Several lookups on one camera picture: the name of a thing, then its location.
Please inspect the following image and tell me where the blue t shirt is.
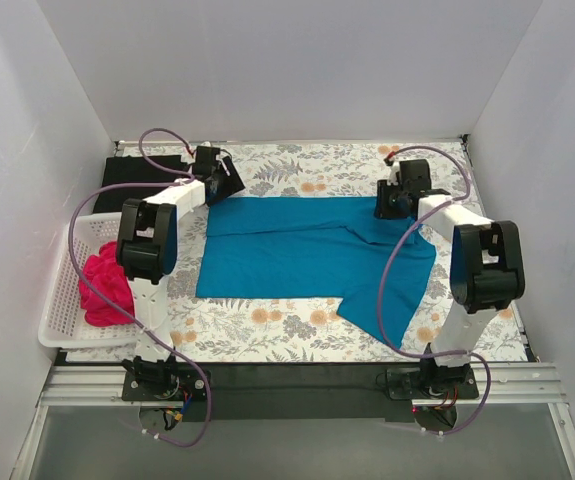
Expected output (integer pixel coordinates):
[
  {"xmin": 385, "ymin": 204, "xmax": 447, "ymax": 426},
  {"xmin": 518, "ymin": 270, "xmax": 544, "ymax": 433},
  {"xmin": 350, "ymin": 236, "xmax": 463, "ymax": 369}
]
[{"xmin": 196, "ymin": 197, "xmax": 436, "ymax": 346}]

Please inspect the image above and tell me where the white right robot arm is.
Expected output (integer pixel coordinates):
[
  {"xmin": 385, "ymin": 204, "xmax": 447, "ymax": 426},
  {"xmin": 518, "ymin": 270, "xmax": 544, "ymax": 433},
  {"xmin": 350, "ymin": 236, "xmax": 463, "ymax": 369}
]
[{"xmin": 375, "ymin": 158, "xmax": 525, "ymax": 399}]

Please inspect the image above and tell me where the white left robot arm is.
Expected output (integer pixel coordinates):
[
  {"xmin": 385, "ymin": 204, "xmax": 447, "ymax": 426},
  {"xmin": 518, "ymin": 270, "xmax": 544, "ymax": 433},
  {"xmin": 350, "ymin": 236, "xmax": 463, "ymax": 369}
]
[{"xmin": 116, "ymin": 145, "xmax": 244, "ymax": 400}]

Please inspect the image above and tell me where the folded black t shirt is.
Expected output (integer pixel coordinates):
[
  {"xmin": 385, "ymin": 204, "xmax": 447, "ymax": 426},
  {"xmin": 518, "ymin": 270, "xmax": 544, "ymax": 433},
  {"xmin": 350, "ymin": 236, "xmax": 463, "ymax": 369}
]
[{"xmin": 92, "ymin": 155, "xmax": 189, "ymax": 214}]

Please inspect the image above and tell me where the crumpled pink t shirt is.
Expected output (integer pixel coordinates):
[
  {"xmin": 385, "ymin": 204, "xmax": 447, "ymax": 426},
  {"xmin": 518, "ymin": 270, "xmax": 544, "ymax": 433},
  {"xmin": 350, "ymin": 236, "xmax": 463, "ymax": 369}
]
[{"xmin": 78, "ymin": 241, "xmax": 134, "ymax": 328}]

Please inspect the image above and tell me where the floral patterned tablecloth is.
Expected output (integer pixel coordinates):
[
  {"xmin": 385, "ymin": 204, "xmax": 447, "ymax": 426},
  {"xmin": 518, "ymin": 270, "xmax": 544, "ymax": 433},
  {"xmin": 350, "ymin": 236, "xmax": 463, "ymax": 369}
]
[{"xmin": 66, "ymin": 143, "xmax": 528, "ymax": 363}]

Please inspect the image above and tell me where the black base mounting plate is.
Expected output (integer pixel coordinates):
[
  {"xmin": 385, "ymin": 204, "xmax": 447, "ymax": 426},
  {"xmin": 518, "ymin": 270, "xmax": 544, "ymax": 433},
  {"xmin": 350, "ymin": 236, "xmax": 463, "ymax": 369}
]
[{"xmin": 121, "ymin": 359, "xmax": 483, "ymax": 428}]

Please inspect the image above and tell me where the white plastic laundry basket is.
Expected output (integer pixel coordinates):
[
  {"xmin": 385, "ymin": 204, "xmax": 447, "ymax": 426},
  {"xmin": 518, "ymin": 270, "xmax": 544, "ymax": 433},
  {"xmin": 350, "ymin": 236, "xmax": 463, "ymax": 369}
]
[{"xmin": 38, "ymin": 212, "xmax": 136, "ymax": 349}]

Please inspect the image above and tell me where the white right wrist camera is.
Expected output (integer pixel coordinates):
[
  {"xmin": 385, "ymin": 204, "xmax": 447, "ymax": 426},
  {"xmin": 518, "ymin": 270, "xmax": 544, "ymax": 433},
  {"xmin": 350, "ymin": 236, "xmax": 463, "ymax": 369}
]
[{"xmin": 384, "ymin": 152, "xmax": 400, "ymax": 185}]

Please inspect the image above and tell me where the aluminium frame rail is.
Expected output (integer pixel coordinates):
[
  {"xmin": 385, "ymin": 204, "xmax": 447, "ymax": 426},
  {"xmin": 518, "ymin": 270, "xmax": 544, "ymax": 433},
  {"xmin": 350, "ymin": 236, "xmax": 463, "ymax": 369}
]
[{"xmin": 29, "ymin": 363, "xmax": 575, "ymax": 479}]

